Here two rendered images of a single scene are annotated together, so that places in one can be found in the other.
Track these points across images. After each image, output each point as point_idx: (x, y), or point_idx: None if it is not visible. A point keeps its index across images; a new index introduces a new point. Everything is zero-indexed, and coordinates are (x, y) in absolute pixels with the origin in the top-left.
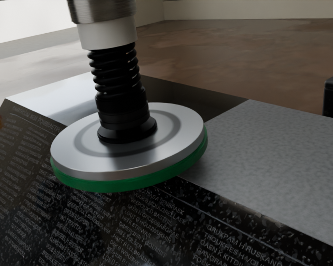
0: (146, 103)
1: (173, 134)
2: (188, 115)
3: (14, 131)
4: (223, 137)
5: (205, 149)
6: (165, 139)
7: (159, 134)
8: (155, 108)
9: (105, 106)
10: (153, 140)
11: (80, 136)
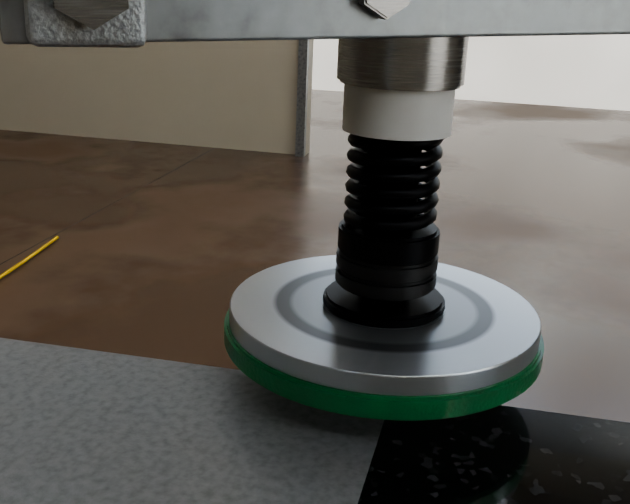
0: (344, 258)
1: (280, 305)
2: (297, 344)
3: None
4: (245, 476)
5: (264, 433)
6: (284, 297)
7: (307, 303)
8: (410, 356)
9: None
10: (304, 293)
11: (452, 286)
